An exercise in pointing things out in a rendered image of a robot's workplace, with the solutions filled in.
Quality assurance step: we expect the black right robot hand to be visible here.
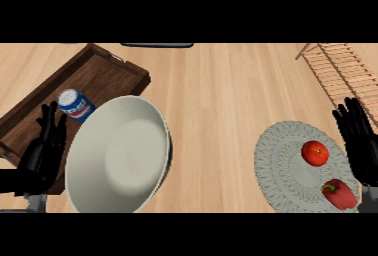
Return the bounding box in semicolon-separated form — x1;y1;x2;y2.
331;96;378;186

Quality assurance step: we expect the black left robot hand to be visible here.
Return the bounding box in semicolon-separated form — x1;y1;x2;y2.
0;101;68;198

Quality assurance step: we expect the grey round woven placemat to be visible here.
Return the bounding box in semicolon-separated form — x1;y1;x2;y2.
253;120;362;214

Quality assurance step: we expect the red bell pepper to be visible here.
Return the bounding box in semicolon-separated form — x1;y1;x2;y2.
321;178;359;211

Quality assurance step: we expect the red tomato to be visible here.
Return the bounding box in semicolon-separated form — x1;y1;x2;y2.
300;140;331;168

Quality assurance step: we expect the blue soda can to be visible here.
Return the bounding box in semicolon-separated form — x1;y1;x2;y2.
56;88;98;124

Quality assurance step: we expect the large white plate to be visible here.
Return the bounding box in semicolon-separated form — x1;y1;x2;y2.
64;95;174;214

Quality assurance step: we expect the dark wooden tray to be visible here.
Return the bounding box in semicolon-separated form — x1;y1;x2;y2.
0;43;152;195

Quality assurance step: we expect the dark grey flat object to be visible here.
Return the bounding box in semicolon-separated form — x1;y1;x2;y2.
120;43;195;49

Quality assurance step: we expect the copper wire tiered shelf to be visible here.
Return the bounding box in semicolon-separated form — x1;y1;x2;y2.
294;43;378;129

